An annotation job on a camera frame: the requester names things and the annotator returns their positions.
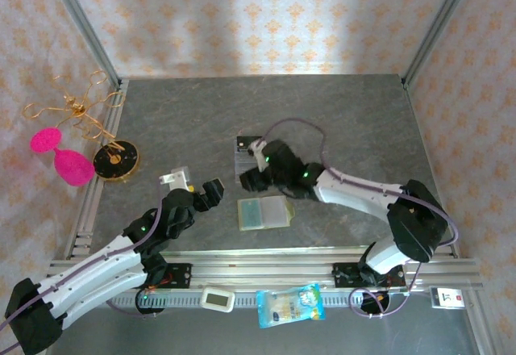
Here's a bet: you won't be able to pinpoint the aluminium mounting rail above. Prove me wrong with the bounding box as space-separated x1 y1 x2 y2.
48 244 483 291

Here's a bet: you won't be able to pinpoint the blue snack packet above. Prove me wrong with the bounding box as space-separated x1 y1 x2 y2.
256 282 327 329

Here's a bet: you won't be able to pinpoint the clear acrylic card stand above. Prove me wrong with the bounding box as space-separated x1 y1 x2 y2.
235 136 268 179

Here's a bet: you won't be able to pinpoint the aluminium frame post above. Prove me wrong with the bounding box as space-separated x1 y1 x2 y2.
42 0 124 90
401 0 481 90

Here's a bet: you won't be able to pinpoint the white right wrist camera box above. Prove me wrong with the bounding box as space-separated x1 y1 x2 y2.
248 140 270 173

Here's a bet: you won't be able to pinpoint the aluminium side rail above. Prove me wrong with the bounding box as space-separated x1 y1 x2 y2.
64 78 130 259

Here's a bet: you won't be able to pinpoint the perforated grey cable duct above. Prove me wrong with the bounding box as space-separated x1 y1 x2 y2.
86 290 432 310

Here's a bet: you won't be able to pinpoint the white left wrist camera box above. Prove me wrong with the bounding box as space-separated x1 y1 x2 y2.
159 166 190 191

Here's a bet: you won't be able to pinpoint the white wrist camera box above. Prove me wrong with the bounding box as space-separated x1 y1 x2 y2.
159 166 190 191
248 140 270 173

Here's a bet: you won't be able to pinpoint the green card holder clear sleeves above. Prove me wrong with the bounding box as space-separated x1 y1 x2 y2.
236 195 295 232

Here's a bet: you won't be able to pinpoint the white digital timer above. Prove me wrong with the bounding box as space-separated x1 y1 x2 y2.
200 286 236 314

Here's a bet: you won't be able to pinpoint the white label display red mark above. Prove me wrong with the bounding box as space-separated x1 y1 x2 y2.
429 286 464 310

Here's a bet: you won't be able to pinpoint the gold wire stand black base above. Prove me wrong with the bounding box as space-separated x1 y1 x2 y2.
23 70 141 185

